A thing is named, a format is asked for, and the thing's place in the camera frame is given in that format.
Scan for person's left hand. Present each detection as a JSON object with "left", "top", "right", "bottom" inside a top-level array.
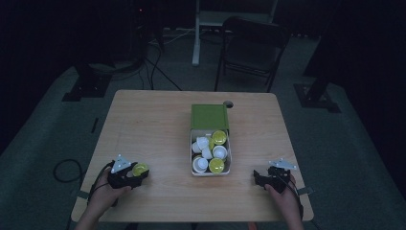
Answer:
[{"left": 91, "top": 168, "right": 132, "bottom": 215}]

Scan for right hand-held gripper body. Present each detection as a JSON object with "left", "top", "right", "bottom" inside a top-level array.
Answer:
[{"left": 263, "top": 158, "right": 299, "bottom": 195}]

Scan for coiled black floor cable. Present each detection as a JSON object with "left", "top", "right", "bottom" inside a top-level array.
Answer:
[{"left": 53, "top": 158, "right": 85, "bottom": 184}]

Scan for pile of white capsules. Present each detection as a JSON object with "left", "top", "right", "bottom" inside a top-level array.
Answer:
[{"left": 191, "top": 129, "right": 230, "bottom": 174}]

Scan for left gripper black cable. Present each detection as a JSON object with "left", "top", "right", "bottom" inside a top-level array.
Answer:
[{"left": 87, "top": 160, "right": 116, "bottom": 208}]

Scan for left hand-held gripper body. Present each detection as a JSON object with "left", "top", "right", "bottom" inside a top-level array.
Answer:
[{"left": 106, "top": 153, "right": 150, "bottom": 190}]

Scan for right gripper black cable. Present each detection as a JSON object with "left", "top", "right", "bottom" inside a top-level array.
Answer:
[{"left": 277, "top": 172, "right": 305, "bottom": 222}]

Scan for black folding chair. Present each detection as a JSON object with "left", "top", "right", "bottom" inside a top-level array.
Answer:
[{"left": 214, "top": 15, "right": 292, "bottom": 94}]

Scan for white desk frame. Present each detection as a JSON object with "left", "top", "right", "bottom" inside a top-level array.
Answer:
[{"left": 192, "top": 0, "right": 280, "bottom": 67}]

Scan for black floor cables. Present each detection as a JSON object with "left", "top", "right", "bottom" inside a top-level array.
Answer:
[{"left": 111, "top": 37, "right": 184, "bottom": 92}]

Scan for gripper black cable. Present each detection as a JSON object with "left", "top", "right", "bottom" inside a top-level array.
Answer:
[
  {"left": 87, "top": 160, "right": 116, "bottom": 208},
  {"left": 277, "top": 172, "right": 305, "bottom": 222}
]

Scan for black stand base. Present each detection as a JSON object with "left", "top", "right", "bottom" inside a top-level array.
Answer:
[
  {"left": 293, "top": 76, "right": 342, "bottom": 114},
  {"left": 61, "top": 62, "right": 113, "bottom": 103}
]

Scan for person's right hand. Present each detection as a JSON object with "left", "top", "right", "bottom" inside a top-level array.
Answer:
[{"left": 263, "top": 174, "right": 305, "bottom": 219}]

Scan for green box sleeve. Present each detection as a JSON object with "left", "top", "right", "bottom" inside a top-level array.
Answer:
[{"left": 191, "top": 103, "right": 230, "bottom": 131}]

